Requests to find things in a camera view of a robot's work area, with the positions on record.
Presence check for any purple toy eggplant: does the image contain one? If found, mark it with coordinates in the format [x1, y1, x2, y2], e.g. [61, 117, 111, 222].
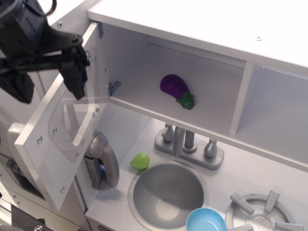
[160, 74, 195, 110]

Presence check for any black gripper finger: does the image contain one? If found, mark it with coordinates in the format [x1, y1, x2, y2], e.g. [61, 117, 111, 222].
[59, 61, 87, 100]
[0, 72, 34, 104]

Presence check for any green toy pear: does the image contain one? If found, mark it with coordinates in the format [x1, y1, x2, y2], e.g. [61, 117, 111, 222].
[129, 153, 150, 169]

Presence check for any grey toy stove burner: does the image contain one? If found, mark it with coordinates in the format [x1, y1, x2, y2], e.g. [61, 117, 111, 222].
[225, 190, 305, 231]

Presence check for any grey toy faucet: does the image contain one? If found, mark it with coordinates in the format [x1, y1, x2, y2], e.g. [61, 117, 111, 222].
[154, 123, 224, 170]

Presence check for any white microwave door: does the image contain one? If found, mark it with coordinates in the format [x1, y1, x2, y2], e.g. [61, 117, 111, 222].
[13, 22, 110, 212]

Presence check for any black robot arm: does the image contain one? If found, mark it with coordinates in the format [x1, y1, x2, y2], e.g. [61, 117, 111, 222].
[0, 0, 90, 103]

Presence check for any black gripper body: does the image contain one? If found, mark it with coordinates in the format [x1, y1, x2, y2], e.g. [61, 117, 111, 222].
[0, 4, 90, 75]

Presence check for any grey toy sink basin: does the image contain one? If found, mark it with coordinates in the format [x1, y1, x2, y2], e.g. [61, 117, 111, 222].
[128, 160, 209, 231]

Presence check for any grey toy fridge door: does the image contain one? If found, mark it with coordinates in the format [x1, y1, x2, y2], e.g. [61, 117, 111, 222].
[0, 72, 58, 204]

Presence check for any blue plastic bowl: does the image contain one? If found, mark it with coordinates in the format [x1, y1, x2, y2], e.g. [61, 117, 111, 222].
[186, 208, 227, 231]

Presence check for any white toy kitchen cabinet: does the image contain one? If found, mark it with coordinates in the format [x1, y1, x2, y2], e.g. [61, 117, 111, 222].
[24, 0, 308, 231]

